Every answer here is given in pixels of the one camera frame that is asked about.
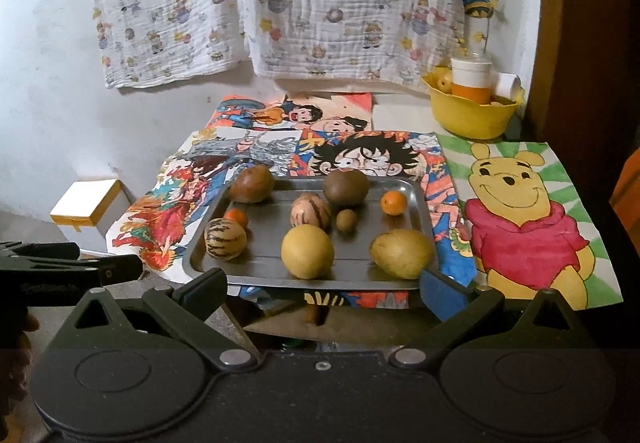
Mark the orange panel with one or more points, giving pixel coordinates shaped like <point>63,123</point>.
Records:
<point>625,193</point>

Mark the white and orange container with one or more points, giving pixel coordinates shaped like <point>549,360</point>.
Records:
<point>471,75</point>

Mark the brown kiwi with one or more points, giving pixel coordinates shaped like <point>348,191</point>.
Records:
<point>346,220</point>

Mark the brown wooden door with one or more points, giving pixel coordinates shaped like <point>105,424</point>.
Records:
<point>585,33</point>

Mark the grey character drawing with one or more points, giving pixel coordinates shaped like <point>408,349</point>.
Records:
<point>235,150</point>

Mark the white box with yellow tape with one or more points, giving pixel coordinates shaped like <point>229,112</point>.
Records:
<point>85,203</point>

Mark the small orange tangerine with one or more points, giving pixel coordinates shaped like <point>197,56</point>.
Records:
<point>393,203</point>
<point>236,217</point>

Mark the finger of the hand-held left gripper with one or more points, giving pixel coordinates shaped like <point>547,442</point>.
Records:
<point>120,268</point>
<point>40,252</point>

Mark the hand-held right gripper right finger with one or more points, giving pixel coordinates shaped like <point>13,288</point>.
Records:
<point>440,293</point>

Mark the yellow green mango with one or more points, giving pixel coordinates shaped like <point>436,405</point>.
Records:
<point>401,254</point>

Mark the yellow plastic bowl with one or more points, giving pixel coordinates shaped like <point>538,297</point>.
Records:
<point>470,120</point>

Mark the round brown sapodilla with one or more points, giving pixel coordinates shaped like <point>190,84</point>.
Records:
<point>346,187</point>

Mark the wooden table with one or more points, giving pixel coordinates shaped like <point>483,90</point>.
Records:
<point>360,323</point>

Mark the striped pepino melon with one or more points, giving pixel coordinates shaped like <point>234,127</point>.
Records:
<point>225,239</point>
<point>310,210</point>

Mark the oval brown sapodilla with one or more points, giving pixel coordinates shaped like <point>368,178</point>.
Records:
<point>251,184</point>

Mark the cartoon boys poster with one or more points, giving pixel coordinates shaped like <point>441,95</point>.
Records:
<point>300,113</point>

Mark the Winnie the Pooh cloth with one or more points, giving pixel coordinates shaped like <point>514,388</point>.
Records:
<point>515,203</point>

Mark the person's left hand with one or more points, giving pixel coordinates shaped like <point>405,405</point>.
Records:
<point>17,358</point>

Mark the small yellow apple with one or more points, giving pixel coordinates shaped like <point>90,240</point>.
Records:
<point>444,82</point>

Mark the straw hat character poster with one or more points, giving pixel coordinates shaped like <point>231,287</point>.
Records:
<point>365,155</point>

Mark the grey metal tray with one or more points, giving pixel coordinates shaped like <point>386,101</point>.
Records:
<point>270,268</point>

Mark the round yellow pear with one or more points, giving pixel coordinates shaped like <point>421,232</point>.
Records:
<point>307,252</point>

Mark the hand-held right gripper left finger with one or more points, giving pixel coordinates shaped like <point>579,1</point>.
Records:
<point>205,293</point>

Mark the white paper roll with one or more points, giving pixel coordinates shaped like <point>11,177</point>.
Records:
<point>507,85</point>

